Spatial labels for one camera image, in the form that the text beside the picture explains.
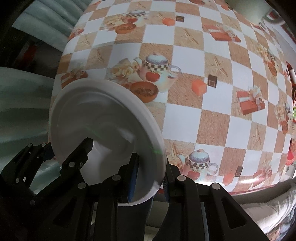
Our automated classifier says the white foam bowl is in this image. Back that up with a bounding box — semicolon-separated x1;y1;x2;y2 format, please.
49;78;167;205

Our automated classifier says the white fabric cushion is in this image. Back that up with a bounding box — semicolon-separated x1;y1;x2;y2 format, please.
241;188;295;240

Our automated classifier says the clutter of packets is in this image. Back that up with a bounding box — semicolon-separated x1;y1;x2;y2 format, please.
284;60;296;167

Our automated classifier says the teal curtain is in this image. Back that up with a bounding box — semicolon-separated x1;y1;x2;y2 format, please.
0;0;95;195

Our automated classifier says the pale green mug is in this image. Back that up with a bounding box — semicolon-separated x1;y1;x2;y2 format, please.
225;0;284;25

